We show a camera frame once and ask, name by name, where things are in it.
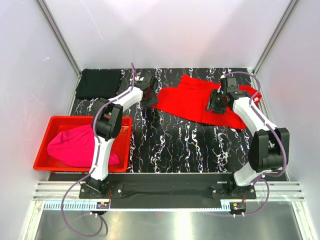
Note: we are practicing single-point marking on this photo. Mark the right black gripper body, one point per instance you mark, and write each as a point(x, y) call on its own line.
point(216, 100)

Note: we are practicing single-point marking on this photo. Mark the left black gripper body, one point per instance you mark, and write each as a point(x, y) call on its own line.
point(152, 98)

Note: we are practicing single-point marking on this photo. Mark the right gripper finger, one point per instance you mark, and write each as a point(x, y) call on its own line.
point(208, 107)
point(221, 112)

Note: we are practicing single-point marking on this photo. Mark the red t shirt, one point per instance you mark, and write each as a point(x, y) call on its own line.
point(189, 101)

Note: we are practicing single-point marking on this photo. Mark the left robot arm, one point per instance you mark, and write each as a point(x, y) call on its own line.
point(107, 124)

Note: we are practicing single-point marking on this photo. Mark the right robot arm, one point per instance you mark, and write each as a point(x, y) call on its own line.
point(269, 149)

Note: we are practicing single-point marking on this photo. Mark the folded black t shirt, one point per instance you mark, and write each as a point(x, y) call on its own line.
point(98, 83)

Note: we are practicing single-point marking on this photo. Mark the pink t shirt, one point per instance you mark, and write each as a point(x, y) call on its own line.
point(74, 147)

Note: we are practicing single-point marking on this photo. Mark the red plastic bin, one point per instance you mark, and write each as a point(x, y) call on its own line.
point(58, 124)

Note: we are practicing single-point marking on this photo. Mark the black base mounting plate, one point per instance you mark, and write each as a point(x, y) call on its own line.
point(164, 191)

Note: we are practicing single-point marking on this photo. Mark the right connector box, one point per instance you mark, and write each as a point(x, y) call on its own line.
point(238, 206)

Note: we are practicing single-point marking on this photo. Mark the connector box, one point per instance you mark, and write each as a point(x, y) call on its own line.
point(102, 205)
point(238, 206)

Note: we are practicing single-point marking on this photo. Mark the left connector box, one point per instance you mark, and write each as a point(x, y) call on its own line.
point(102, 205)

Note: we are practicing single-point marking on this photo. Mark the aluminium frame rail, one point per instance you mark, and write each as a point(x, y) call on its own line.
point(52, 193)

